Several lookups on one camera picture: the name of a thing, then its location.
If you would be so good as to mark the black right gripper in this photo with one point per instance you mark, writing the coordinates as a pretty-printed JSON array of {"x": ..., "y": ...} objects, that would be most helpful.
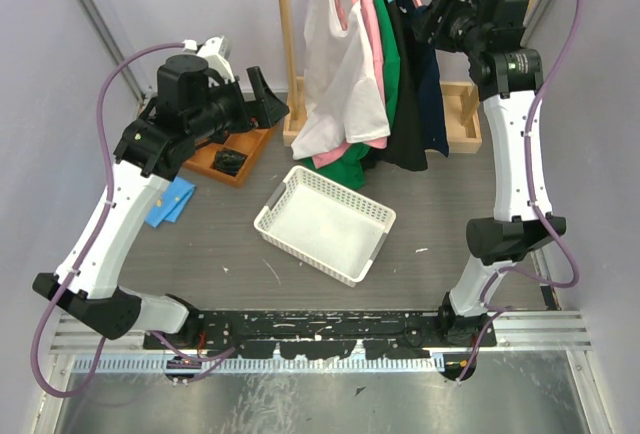
[{"x": 445, "y": 2}]

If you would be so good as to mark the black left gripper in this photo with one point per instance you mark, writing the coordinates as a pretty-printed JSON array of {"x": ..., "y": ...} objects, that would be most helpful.
[{"x": 274, "y": 109}]

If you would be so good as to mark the navy blue t shirt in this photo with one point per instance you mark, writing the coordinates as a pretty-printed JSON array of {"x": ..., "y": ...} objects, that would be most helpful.
[{"x": 426, "y": 75}]

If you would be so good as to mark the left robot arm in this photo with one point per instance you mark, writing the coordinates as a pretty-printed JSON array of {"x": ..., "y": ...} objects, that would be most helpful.
[{"x": 86, "y": 284}]

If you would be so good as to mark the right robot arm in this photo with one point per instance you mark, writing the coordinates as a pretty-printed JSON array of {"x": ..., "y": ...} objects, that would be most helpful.
[{"x": 508, "y": 75}]

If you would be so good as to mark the white t shirt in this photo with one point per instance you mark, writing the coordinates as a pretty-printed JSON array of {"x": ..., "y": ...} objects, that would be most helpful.
[{"x": 340, "y": 69}]

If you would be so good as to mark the pink t shirt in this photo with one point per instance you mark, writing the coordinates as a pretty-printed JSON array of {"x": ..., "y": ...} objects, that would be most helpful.
[{"x": 372, "y": 54}]

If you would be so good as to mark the green t shirt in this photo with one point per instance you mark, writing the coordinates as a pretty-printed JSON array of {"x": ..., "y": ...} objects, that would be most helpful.
[{"x": 346, "y": 165}]

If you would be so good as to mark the black t shirt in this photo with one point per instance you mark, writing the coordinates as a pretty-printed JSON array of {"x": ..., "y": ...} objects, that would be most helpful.
[{"x": 404, "y": 146}]

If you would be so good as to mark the orange wooden compartment tray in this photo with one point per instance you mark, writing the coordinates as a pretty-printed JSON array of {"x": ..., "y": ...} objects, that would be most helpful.
[{"x": 235, "y": 146}]

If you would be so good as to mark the dark rolled sock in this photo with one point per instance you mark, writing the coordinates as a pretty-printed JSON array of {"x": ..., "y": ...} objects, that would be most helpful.
[{"x": 229, "y": 162}]

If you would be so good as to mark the wooden clothes rack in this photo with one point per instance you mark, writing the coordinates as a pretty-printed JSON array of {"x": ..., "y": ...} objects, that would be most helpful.
[{"x": 460, "y": 98}]

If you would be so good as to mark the blue folded cloth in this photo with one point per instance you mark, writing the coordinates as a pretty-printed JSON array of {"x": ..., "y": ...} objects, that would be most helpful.
[{"x": 171, "y": 204}]

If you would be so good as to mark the white plastic basket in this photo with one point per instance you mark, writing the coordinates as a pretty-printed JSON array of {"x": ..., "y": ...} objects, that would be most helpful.
[{"x": 334, "y": 229}]

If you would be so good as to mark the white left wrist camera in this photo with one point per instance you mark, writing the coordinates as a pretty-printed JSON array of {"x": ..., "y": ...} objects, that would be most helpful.
[{"x": 215, "y": 51}]

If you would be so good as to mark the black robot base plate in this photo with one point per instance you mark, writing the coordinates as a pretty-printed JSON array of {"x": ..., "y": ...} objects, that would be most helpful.
[{"x": 321, "y": 335}]

